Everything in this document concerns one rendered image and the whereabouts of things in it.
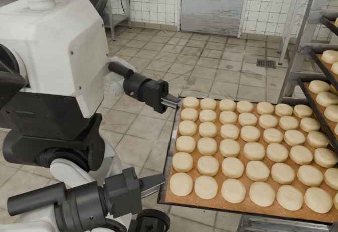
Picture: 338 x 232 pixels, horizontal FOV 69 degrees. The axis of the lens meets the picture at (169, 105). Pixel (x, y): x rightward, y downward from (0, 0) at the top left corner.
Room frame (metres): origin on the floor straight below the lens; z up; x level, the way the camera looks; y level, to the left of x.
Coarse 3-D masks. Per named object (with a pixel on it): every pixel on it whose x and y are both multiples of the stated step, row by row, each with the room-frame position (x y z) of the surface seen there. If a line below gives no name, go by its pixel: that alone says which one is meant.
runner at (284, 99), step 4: (284, 100) 0.65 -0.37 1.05; (288, 100) 0.65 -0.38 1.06; (292, 100) 0.65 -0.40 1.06; (296, 100) 0.65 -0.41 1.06; (300, 100) 0.65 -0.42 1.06; (304, 100) 0.65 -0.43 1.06; (288, 104) 0.65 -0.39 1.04; (292, 104) 0.65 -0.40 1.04; (296, 104) 0.65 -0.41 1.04; (304, 104) 0.65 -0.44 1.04; (308, 104) 0.64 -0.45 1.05
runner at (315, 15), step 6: (312, 12) 0.66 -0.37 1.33; (318, 12) 0.65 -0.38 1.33; (324, 12) 0.65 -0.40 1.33; (330, 12) 0.65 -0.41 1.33; (336, 12) 0.65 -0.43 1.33; (312, 18) 0.65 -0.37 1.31; (318, 18) 0.65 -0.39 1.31; (330, 18) 0.65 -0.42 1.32; (336, 18) 0.65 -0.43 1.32; (318, 24) 0.63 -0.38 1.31
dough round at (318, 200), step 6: (306, 192) 0.31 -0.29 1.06; (312, 192) 0.31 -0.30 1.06; (318, 192) 0.31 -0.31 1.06; (324, 192) 0.31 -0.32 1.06; (306, 198) 0.30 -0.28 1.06; (312, 198) 0.30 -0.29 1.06; (318, 198) 0.30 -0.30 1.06; (324, 198) 0.30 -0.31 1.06; (330, 198) 0.30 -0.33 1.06; (306, 204) 0.29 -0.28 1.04; (312, 204) 0.28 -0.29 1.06; (318, 204) 0.28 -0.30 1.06; (324, 204) 0.28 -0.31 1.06; (330, 204) 0.28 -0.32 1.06; (318, 210) 0.28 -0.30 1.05; (324, 210) 0.27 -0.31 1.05
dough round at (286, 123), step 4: (284, 116) 0.56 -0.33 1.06; (288, 116) 0.56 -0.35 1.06; (280, 120) 0.55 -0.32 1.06; (284, 120) 0.54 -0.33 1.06; (288, 120) 0.54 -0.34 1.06; (292, 120) 0.54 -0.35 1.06; (296, 120) 0.54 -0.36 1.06; (280, 124) 0.54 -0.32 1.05; (284, 124) 0.53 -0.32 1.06; (288, 124) 0.53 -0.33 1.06; (292, 124) 0.53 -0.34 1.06; (296, 124) 0.53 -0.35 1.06; (284, 128) 0.52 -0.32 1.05; (288, 128) 0.52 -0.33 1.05; (292, 128) 0.52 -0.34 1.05; (296, 128) 0.52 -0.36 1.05
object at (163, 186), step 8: (272, 104) 0.65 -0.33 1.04; (176, 112) 0.61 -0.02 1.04; (176, 120) 0.57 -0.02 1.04; (176, 128) 0.53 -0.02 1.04; (168, 144) 0.46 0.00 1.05; (168, 152) 0.44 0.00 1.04; (168, 160) 0.41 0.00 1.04; (168, 168) 0.39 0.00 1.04; (168, 176) 0.37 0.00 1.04; (160, 184) 0.34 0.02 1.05; (160, 192) 0.32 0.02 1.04; (160, 200) 0.30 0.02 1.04; (200, 208) 0.29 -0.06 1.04; (208, 208) 0.28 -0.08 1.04; (216, 208) 0.29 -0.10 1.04; (264, 216) 0.27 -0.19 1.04; (272, 216) 0.27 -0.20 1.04; (280, 216) 0.27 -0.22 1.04; (328, 224) 0.25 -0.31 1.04
